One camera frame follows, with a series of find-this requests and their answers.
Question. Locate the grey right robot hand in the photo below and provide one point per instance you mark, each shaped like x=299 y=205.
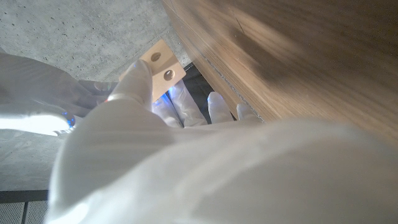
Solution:
x=37 y=93

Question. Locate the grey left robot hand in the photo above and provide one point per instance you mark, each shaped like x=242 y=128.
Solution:
x=217 y=174

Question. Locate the small wooden block with holes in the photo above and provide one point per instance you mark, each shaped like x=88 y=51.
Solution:
x=164 y=70

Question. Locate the black backdrop curtain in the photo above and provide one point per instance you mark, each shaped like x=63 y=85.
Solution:
x=199 y=87

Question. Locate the grey tape outline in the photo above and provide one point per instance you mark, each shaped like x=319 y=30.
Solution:
x=230 y=85

